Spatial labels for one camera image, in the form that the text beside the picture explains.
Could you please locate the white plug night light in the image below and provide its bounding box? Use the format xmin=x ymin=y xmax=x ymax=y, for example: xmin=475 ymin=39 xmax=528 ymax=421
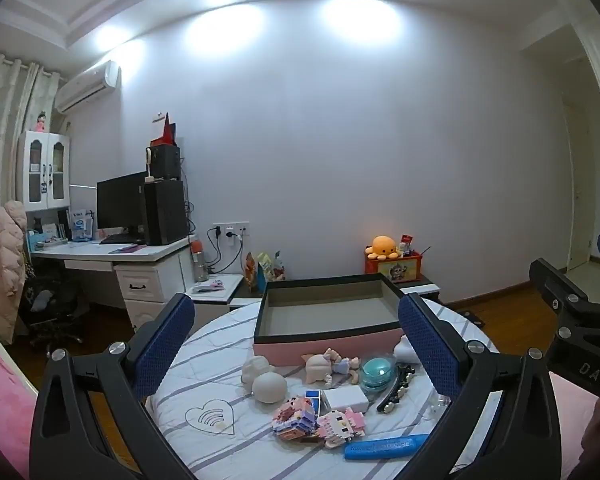
xmin=394 ymin=335 xmax=421 ymax=363

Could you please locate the white bed frame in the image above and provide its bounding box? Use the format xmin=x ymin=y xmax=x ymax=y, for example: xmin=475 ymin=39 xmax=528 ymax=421
xmin=0 ymin=317 xmax=36 ymax=396

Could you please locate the white desk with drawers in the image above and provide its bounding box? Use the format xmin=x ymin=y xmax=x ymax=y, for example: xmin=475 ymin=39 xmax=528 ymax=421
xmin=27 ymin=234 xmax=198 ymax=331

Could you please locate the pink down jacket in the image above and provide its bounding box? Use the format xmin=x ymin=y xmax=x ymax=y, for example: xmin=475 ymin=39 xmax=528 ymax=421
xmin=0 ymin=200 xmax=28 ymax=346

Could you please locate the small white box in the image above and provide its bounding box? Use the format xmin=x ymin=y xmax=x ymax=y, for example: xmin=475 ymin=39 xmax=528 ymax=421
xmin=320 ymin=387 xmax=370 ymax=413

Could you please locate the white side cabinet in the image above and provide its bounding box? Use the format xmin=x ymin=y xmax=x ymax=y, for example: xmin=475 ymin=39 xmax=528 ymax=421
xmin=184 ymin=274 xmax=245 ymax=326

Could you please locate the white glass-door cabinet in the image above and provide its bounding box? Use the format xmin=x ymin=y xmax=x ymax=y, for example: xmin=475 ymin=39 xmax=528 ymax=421
xmin=16 ymin=130 xmax=72 ymax=211

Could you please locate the beige curtain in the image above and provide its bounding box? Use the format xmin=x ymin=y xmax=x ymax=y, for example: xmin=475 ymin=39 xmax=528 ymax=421
xmin=0 ymin=50 xmax=61 ymax=221

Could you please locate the white wall socket panel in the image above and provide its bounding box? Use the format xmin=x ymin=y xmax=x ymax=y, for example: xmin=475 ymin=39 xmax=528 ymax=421
xmin=212 ymin=221 xmax=251 ymax=239

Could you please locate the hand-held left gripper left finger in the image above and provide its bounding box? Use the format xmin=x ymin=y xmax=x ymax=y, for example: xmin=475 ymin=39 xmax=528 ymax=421
xmin=30 ymin=293 xmax=201 ymax=480

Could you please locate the black computer tower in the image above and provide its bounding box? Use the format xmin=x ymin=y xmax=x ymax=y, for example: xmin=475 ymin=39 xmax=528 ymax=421
xmin=142 ymin=179 xmax=188 ymax=247

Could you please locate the yellow blue snack bag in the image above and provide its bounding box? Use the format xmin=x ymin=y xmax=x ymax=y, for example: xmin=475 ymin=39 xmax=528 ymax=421
xmin=256 ymin=252 xmax=276 ymax=295

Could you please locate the blue white box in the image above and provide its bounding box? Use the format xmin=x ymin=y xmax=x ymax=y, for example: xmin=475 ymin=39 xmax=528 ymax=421
xmin=70 ymin=208 xmax=92 ymax=241

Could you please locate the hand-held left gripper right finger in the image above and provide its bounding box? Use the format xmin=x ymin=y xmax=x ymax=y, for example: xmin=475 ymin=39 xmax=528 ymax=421
xmin=398 ymin=292 xmax=567 ymax=480

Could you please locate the black beaded hair clip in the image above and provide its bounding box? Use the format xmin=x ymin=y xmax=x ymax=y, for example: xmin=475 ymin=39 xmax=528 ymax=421
xmin=377 ymin=365 xmax=416 ymax=413

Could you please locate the pink storage box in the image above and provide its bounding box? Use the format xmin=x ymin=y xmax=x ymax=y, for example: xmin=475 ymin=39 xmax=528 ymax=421
xmin=252 ymin=272 xmax=416 ymax=368

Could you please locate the black computer monitor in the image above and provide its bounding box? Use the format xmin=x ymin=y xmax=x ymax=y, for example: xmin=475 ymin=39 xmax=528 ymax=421
xmin=96 ymin=171 xmax=148 ymax=233

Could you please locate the pink block kitty figure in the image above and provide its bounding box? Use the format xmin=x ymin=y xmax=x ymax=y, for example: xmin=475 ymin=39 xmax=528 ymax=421
xmin=316 ymin=407 xmax=368 ymax=448

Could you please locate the orange octopus plush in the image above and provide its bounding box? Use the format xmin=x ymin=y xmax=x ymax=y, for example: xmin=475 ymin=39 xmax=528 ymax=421
xmin=365 ymin=236 xmax=400 ymax=261

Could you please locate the black office chair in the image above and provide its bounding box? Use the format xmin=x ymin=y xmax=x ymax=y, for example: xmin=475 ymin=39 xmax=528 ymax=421
xmin=20 ymin=260 xmax=86 ymax=348

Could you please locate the long blue packet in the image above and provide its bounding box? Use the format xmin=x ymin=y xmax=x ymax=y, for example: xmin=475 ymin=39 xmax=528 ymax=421
xmin=344 ymin=434 xmax=429 ymax=461

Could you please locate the red cartoon storage box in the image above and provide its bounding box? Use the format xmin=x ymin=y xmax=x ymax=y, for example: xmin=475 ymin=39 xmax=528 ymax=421
xmin=364 ymin=252 xmax=425 ymax=283

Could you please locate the pink floral bedding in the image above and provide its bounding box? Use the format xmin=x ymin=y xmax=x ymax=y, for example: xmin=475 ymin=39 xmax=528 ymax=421
xmin=550 ymin=375 xmax=600 ymax=461

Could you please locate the white cat figurine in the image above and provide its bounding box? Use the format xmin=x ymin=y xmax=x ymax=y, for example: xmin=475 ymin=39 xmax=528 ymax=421
xmin=241 ymin=355 xmax=288 ymax=403

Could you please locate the white air conditioner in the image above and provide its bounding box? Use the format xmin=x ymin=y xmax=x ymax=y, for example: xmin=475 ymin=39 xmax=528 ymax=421
xmin=54 ymin=60 xmax=121 ymax=113

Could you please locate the pink purple block donut model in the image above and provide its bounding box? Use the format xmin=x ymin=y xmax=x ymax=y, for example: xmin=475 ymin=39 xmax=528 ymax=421
xmin=272 ymin=395 xmax=317 ymax=441

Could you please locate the teal brush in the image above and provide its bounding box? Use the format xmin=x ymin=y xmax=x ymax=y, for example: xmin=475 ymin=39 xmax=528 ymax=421
xmin=360 ymin=355 xmax=397 ymax=393

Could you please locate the clear bottle orange cap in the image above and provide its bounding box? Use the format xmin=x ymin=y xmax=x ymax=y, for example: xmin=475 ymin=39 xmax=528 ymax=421
xmin=192 ymin=240 xmax=210 ymax=283

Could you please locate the black speaker box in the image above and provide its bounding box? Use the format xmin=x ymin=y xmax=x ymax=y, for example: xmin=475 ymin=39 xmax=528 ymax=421
xmin=147 ymin=145 xmax=182 ymax=181

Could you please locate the red paper bag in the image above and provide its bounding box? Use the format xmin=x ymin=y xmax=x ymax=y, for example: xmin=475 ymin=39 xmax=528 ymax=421
xmin=150 ymin=111 xmax=177 ymax=147

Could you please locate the small doll figure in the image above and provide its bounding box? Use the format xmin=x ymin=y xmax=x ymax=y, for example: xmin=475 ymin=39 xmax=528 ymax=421
xmin=302 ymin=349 xmax=363 ymax=386

